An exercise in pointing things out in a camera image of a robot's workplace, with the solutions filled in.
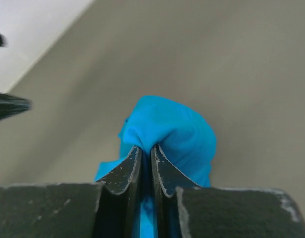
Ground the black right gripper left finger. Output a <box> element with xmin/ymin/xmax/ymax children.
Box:
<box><xmin>94</xmin><ymin>146</ymin><xmax>142</xmax><ymax>238</ymax></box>

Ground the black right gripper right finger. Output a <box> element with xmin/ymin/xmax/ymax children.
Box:
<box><xmin>151</xmin><ymin>144</ymin><xmax>200</xmax><ymax>238</ymax></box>

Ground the blue t-shirt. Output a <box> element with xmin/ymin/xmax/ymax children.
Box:
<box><xmin>95</xmin><ymin>96</ymin><xmax>216</xmax><ymax>238</ymax></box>

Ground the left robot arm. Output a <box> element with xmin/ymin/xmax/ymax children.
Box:
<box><xmin>0</xmin><ymin>93</ymin><xmax>31</xmax><ymax>120</ymax></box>

